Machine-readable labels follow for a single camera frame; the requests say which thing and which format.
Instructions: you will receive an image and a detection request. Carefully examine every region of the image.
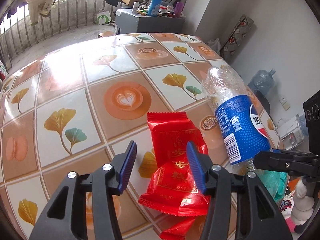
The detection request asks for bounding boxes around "green plastic bag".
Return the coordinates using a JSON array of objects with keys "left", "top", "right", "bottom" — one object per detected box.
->
[{"left": 258, "top": 170, "right": 288, "bottom": 205}]

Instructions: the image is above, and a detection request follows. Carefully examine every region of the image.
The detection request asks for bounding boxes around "clear Pepsi plastic bottle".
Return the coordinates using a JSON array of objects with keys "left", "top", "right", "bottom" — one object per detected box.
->
[{"left": 202, "top": 65, "right": 271, "bottom": 176}]

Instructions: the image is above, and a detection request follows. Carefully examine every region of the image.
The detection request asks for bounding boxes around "red foil wrapper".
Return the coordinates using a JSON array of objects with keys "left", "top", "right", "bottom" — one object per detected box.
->
[{"left": 138, "top": 112, "right": 210, "bottom": 239}]

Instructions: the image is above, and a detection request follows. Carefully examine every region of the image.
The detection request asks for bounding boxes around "white gloved right hand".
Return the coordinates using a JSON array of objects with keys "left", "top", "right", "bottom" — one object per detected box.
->
[{"left": 291, "top": 179, "right": 315, "bottom": 225}]

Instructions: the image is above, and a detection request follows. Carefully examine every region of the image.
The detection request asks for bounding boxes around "white water dispenser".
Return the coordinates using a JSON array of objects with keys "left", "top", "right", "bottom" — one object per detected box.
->
[{"left": 277, "top": 114, "right": 304, "bottom": 150}]

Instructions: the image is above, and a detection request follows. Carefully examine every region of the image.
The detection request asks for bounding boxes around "black rice cooker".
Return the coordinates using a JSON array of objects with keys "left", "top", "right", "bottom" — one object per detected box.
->
[{"left": 255, "top": 90, "right": 271, "bottom": 114}]

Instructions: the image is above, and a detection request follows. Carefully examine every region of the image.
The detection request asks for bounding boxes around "large blue water jug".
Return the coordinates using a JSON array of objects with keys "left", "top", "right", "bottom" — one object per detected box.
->
[{"left": 248, "top": 69, "right": 276, "bottom": 96}]

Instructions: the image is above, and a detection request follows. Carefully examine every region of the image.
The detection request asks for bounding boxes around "patterned table cover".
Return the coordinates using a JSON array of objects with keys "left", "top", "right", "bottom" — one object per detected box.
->
[{"left": 0, "top": 32, "right": 283, "bottom": 240}]

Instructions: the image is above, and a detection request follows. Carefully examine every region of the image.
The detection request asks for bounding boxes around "folded patterned board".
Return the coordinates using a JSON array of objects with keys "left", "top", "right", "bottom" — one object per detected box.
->
[{"left": 219, "top": 14, "right": 254, "bottom": 62}]

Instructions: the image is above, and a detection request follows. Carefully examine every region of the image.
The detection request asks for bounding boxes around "white plastic bag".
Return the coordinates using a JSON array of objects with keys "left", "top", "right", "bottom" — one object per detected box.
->
[{"left": 207, "top": 37, "right": 221, "bottom": 54}]

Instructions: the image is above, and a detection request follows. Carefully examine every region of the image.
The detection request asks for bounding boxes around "small wooden stool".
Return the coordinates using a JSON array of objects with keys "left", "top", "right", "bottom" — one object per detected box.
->
[{"left": 98, "top": 31, "right": 115, "bottom": 38}]

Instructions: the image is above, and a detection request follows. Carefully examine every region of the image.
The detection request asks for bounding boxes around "purple cup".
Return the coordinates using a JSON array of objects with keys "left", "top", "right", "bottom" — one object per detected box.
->
[{"left": 174, "top": 2, "right": 184, "bottom": 18}]

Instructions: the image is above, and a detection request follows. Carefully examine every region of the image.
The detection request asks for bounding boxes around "green white paper bag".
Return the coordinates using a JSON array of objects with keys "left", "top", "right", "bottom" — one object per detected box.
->
[{"left": 96, "top": 11, "right": 112, "bottom": 25}]

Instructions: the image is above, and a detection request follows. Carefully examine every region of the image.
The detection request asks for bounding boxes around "grey cabinet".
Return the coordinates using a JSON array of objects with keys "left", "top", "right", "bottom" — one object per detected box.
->
[{"left": 115, "top": 8, "right": 184, "bottom": 34}]

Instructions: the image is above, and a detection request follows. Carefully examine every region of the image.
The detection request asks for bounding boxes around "blue detergent bottle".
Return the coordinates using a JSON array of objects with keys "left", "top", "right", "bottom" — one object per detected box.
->
[{"left": 147, "top": 0, "right": 162, "bottom": 17}]

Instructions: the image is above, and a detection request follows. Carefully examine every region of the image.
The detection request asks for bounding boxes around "metal balcony railing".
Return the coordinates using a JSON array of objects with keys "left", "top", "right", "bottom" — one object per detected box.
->
[{"left": 1, "top": 0, "right": 112, "bottom": 68}]

